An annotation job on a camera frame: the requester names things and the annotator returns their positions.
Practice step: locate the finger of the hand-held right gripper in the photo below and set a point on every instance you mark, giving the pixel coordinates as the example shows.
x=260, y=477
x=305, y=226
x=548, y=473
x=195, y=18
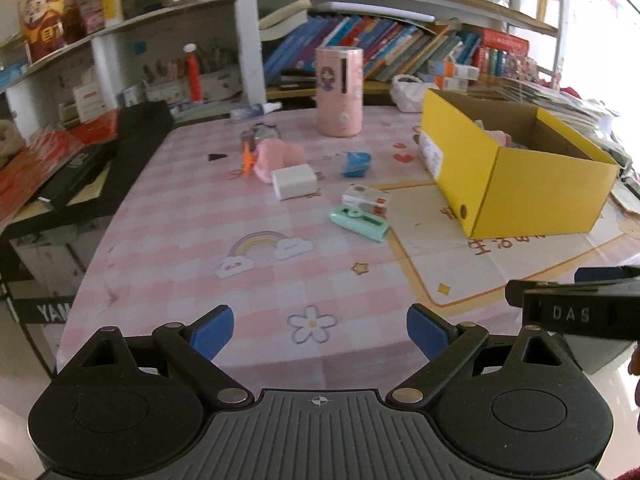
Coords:
x=610, y=274
x=550, y=286

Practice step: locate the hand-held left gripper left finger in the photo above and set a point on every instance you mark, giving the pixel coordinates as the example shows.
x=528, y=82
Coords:
x=214, y=332

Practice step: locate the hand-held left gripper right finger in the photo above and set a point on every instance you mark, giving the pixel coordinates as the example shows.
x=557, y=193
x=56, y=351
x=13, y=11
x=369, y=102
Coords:
x=425, y=332

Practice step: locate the yellow cardboard box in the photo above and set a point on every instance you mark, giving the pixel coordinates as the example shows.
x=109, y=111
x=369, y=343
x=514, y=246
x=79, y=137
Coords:
x=545, y=195

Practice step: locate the mint green correction tape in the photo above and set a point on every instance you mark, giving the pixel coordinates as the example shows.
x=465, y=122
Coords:
x=357, y=221

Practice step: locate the small white red box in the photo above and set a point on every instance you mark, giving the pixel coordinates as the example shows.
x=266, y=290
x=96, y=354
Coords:
x=365, y=199

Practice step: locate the pink plush pig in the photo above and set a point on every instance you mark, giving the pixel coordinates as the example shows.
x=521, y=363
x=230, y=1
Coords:
x=280, y=157

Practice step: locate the white charger cube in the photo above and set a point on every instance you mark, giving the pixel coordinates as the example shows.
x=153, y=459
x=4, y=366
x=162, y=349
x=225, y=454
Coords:
x=295, y=182

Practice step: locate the pile of papers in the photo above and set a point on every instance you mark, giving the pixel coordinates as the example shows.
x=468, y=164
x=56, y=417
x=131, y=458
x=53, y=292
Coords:
x=565, y=105

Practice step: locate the orange plastic clip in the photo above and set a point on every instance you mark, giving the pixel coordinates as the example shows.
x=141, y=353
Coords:
x=248, y=160

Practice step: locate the blue plastic packet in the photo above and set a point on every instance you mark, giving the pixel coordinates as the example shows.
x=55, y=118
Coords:
x=356, y=165

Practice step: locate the grey metal trinket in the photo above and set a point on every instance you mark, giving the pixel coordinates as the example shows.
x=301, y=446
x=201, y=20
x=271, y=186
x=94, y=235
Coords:
x=257, y=135

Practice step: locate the black keyboard case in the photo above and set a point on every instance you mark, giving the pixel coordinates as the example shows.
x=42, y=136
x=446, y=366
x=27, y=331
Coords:
x=135, y=135

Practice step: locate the clear spray bottle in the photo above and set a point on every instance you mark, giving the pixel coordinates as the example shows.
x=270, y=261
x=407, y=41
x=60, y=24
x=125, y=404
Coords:
x=252, y=111

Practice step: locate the orange white carton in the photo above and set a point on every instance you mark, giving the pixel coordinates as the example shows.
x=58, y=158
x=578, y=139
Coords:
x=452, y=70
x=452, y=84

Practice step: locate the red gift box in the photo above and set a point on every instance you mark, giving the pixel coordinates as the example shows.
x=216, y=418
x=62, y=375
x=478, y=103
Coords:
x=510, y=65

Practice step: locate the white quilted handbag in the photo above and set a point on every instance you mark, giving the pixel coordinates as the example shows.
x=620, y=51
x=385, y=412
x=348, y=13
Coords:
x=407, y=95

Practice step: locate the red flat box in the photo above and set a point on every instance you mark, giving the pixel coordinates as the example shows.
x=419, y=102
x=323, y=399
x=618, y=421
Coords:
x=50, y=155

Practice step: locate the red patterned box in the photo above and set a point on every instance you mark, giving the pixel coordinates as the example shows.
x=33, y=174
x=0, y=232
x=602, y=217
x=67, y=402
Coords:
x=505, y=41

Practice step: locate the pink cylindrical humidifier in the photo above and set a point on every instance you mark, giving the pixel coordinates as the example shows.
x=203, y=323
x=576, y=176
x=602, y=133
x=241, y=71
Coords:
x=340, y=90

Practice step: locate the red white tube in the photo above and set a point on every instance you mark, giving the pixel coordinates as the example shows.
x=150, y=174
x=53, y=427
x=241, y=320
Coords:
x=194, y=72

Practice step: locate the white box red label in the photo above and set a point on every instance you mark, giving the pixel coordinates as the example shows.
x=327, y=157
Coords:
x=90, y=102

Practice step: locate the row of leaning books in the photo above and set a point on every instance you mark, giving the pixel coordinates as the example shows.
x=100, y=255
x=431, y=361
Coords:
x=380, y=42

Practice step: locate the white shelf unit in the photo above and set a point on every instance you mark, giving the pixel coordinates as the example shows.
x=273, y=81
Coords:
x=247, y=35

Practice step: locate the pale rolled sheet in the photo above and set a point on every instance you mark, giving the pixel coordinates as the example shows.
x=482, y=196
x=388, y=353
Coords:
x=375, y=10

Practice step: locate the white yellow cup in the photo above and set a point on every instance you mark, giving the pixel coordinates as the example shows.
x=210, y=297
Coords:
x=112, y=5

